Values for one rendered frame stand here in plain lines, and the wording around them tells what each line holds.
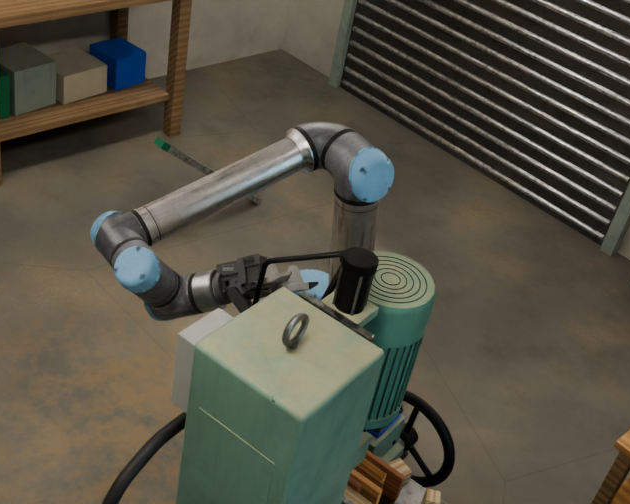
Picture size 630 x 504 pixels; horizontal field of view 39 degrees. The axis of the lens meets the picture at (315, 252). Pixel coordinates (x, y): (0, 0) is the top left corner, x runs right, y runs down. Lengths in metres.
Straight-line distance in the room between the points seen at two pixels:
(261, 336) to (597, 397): 2.69
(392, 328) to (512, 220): 3.33
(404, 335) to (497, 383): 2.23
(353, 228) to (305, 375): 0.84
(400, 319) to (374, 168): 0.57
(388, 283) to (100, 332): 2.19
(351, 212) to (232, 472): 0.85
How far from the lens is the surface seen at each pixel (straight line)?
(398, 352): 1.61
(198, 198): 2.00
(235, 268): 1.90
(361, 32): 5.58
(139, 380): 3.45
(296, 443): 1.33
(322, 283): 2.54
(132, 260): 1.86
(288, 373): 1.35
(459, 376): 3.76
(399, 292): 1.58
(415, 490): 2.08
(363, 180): 2.03
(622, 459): 3.03
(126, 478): 1.53
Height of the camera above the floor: 2.45
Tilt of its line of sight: 36 degrees down
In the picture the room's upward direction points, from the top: 12 degrees clockwise
